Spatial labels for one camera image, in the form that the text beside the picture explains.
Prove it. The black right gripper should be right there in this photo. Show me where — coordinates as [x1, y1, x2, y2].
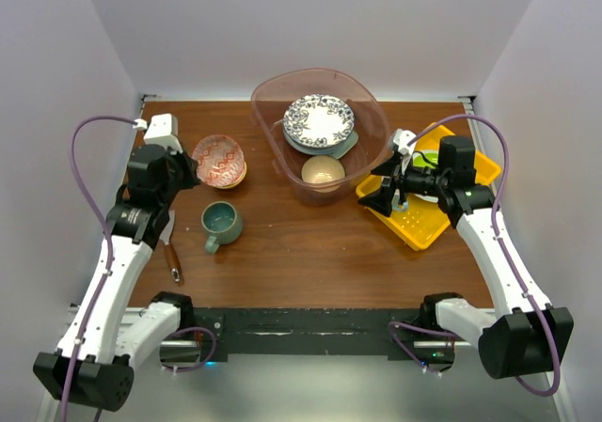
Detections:
[358, 151, 449, 217]

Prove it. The red patterned bowl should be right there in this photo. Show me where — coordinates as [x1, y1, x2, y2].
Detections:
[192, 134, 246, 187]

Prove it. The pale green divided dish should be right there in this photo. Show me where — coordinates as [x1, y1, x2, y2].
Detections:
[329, 131, 358, 160]

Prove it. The beige ceramic bowl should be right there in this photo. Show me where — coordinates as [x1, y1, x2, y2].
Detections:
[301, 155, 346, 184]

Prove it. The green rimmed lettered plate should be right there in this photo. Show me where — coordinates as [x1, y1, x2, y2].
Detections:
[282, 129, 342, 155]

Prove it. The blue patterned bottom plate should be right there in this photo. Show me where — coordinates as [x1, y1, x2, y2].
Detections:
[282, 94, 356, 148]

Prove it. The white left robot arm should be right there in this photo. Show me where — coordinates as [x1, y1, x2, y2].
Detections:
[33, 144, 200, 412]

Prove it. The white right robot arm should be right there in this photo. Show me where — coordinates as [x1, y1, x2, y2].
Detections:
[358, 130, 574, 380]

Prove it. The clear pink plastic bin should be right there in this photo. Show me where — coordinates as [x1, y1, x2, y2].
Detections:
[250, 68, 391, 206]

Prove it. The light blue white mug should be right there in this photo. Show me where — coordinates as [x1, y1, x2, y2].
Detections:
[391, 200, 409, 212]

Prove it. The white rimmed plate under green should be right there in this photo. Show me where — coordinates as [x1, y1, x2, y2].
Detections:
[412, 149, 438, 204]

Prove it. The lime green plate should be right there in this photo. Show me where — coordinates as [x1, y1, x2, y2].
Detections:
[412, 151, 438, 168]

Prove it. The yellow plastic tray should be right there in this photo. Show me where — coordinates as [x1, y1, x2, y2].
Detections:
[356, 126, 502, 251]

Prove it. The white yellow rimmed bowl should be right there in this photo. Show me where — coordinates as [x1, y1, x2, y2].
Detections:
[214, 162, 247, 190]

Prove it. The teal ceramic mug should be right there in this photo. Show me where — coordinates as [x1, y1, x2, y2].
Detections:
[201, 201, 243, 254]

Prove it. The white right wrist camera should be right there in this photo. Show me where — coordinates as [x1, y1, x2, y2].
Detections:
[389, 129, 416, 165]

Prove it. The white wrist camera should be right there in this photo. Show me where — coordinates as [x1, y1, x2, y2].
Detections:
[389, 129, 416, 165]
[133, 113, 183, 153]

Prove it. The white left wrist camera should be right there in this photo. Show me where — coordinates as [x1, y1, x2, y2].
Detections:
[133, 113, 183, 153]

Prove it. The spatula with wooden handle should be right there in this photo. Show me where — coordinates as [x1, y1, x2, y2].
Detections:
[159, 210, 183, 285]

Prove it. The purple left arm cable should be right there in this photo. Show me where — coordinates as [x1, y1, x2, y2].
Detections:
[58, 115, 145, 422]

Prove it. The black mounting base plate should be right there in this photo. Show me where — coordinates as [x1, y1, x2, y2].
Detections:
[140, 306, 476, 365]

